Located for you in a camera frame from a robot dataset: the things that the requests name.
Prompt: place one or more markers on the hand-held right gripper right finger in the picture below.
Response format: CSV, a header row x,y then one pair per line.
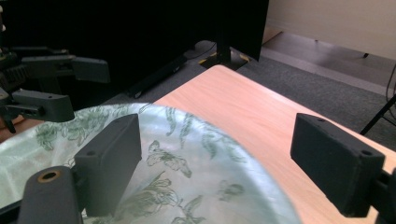
x,y
336,168

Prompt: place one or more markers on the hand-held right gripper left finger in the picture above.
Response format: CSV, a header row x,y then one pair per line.
x,y
109,161

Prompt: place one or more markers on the light blue mesh basket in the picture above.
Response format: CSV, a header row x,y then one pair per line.
x,y
275,189

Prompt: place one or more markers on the clear green printed plastic bag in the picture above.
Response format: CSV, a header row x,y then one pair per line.
x,y
186,161

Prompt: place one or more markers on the black curtain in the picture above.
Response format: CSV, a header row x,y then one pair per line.
x,y
140,28

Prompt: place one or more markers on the long black stand foot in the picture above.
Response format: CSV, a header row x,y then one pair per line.
x,y
155,77

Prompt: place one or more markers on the black stand base yellow tape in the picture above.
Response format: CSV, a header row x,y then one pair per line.
x,y
224,59

